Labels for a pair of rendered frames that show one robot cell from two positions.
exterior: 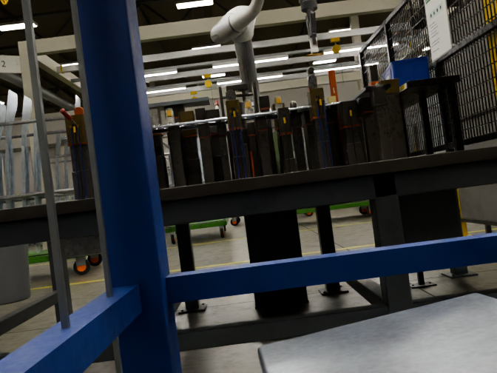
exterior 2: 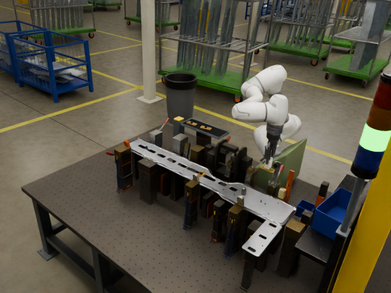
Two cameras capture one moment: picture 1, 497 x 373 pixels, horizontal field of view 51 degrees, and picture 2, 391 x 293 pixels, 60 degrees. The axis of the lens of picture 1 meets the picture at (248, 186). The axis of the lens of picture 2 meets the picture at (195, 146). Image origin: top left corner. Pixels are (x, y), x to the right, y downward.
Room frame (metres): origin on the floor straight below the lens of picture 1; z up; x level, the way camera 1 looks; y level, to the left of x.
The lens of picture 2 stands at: (0.82, -1.09, 2.31)
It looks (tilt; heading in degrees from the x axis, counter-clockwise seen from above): 29 degrees down; 38
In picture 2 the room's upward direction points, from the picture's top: 3 degrees clockwise
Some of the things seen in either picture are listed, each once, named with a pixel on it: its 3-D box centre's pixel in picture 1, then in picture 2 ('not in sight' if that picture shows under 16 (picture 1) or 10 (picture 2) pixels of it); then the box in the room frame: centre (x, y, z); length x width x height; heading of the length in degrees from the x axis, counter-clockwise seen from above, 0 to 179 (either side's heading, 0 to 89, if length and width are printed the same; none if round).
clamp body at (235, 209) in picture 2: (320, 131); (232, 232); (2.19, -0.33, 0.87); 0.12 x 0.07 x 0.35; 2
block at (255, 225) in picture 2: (351, 135); (251, 245); (2.20, -0.46, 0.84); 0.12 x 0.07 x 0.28; 2
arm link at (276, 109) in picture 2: not in sight; (275, 109); (2.40, -0.37, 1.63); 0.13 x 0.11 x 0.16; 136
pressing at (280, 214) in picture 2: (216, 121); (198, 174); (2.38, 0.11, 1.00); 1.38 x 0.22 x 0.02; 92
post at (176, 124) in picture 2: not in sight; (178, 143); (2.71, 0.59, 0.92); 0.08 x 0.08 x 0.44; 2
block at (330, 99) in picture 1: (336, 134); (278, 211); (2.53, -0.45, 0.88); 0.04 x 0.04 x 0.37; 2
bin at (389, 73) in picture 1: (405, 79); (339, 213); (2.50, -0.81, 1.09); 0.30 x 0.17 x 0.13; 174
